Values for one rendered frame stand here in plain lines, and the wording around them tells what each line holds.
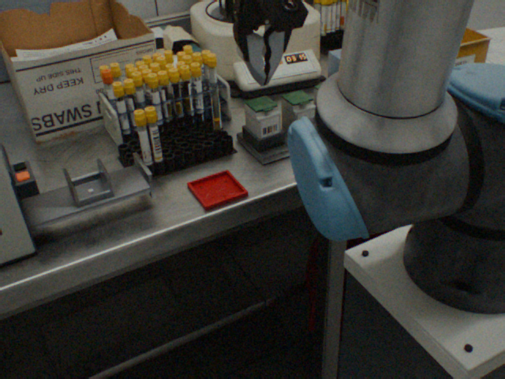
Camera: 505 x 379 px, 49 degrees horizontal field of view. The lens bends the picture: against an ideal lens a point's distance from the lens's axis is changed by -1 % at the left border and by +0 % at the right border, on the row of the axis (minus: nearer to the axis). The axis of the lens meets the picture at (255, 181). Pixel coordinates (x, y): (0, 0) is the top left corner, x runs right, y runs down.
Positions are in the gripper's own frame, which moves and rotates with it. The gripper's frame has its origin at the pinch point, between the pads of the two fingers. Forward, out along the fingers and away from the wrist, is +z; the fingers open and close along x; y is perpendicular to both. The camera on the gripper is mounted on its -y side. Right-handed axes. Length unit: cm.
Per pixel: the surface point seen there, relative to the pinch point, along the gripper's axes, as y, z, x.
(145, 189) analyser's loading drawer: -4.9, 8.9, 22.1
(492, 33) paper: 14, 11, -67
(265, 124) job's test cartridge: -1.0, 6.9, 0.8
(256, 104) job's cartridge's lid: 1.6, 4.7, 1.0
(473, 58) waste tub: -1.6, 6.1, -42.7
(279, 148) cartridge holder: -2.3, 11.4, -0.9
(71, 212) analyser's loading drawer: -4.8, 8.8, 32.3
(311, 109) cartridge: 0.0, 7.4, -8.3
